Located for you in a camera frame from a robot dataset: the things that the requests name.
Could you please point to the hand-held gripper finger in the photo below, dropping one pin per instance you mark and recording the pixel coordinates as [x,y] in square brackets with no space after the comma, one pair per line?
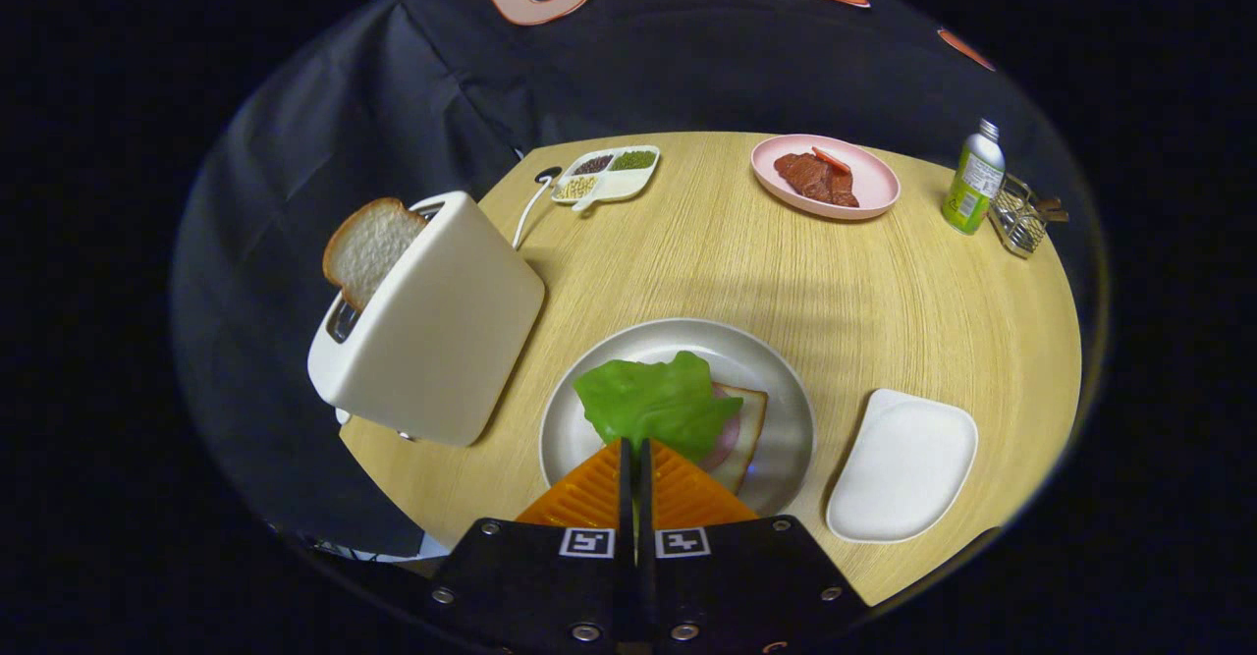
[645,498]
[626,488]

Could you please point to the green lettuce leaf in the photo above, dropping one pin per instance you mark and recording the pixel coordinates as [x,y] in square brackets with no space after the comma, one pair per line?
[648,400]

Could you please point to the toasted bread slice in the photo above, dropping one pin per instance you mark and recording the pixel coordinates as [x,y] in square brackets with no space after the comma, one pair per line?
[368,247]

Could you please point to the pink ham slice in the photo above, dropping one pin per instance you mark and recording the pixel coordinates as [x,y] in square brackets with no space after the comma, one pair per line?
[727,439]

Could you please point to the white bread slice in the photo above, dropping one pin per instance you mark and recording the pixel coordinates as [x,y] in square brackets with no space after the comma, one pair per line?
[751,429]

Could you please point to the grey round plate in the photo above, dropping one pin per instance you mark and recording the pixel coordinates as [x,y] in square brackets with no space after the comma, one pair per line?
[638,341]

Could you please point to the white toaster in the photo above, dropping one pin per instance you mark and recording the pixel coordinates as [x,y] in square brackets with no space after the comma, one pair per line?
[442,341]

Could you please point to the white rounded square dish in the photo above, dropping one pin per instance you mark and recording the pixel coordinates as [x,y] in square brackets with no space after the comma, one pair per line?
[903,468]

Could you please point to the white divided dish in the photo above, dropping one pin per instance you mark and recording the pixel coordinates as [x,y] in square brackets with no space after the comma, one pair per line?
[624,184]

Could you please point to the pile of yellow beans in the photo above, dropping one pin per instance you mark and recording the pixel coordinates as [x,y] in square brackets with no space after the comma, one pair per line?
[576,187]

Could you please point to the pile of dark red beans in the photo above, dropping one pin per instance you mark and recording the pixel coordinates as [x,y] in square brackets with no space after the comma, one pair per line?
[592,164]

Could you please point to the pile of green beans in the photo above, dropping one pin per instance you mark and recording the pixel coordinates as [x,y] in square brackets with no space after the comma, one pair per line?
[634,159]

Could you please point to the red meat slices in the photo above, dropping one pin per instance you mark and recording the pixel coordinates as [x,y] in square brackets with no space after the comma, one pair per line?
[810,179]

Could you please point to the red sausage slice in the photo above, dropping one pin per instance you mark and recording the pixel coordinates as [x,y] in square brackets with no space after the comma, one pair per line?
[833,160]

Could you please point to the pink plate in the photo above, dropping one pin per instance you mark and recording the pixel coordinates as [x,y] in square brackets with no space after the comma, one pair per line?
[874,184]

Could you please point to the green label bottle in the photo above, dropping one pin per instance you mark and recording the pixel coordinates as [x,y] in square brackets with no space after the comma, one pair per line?
[972,189]

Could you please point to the small brown utensil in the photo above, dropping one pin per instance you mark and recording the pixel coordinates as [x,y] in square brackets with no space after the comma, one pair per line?
[1053,211]

